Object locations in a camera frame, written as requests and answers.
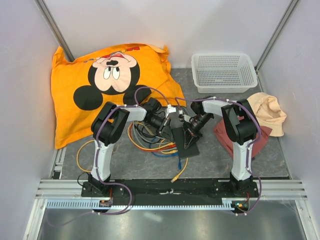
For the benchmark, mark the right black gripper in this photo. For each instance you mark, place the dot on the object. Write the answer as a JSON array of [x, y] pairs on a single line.
[[191, 135]]

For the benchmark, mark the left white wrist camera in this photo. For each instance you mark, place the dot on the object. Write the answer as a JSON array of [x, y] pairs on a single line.
[[169, 110]]

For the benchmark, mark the white perforated plastic basket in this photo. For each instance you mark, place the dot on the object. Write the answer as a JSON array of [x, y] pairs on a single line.
[[223, 73]]

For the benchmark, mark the red folded cloth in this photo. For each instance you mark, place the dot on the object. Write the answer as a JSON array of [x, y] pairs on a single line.
[[221, 135]]

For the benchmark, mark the black network switch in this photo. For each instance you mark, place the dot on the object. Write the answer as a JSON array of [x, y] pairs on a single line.
[[179, 139]]

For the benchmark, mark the aluminium frame rail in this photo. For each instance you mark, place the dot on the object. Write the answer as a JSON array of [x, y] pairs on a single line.
[[272, 189]]

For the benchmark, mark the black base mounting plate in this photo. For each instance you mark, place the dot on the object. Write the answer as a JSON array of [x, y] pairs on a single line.
[[207, 187]]

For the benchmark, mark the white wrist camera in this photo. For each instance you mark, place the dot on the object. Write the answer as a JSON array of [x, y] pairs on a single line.
[[169, 110], [183, 117]]

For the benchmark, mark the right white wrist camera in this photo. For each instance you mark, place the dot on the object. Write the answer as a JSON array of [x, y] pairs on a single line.
[[183, 117]]

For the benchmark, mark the peach bucket hat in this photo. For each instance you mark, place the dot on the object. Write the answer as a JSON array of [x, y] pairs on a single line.
[[268, 112]]

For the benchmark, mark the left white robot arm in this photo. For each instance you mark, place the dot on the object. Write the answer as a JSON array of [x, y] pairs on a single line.
[[108, 127]]

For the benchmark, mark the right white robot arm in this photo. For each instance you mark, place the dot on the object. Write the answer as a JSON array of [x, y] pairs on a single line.
[[241, 127]]

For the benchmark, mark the grey slotted cable duct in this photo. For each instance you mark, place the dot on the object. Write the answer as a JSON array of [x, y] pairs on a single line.
[[96, 204]]

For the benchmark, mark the orange Mickey Mouse pillow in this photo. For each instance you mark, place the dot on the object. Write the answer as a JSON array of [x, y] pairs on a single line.
[[124, 74]]

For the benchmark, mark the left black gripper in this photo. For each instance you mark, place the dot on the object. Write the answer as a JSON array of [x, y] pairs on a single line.
[[165, 131]]

